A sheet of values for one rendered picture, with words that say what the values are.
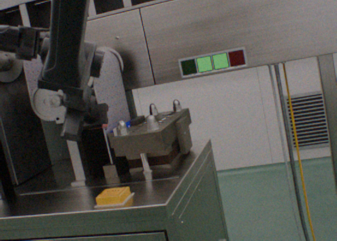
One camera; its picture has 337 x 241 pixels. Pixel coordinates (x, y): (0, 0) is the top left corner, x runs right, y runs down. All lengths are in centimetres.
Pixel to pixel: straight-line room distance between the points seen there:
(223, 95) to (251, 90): 27
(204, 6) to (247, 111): 247
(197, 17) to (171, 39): 13
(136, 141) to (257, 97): 272
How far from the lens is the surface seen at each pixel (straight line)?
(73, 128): 114
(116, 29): 162
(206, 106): 394
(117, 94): 146
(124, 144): 126
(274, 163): 402
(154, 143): 123
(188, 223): 118
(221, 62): 151
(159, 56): 157
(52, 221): 115
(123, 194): 108
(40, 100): 141
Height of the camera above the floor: 124
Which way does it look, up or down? 7 degrees down
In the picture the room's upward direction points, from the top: 12 degrees counter-clockwise
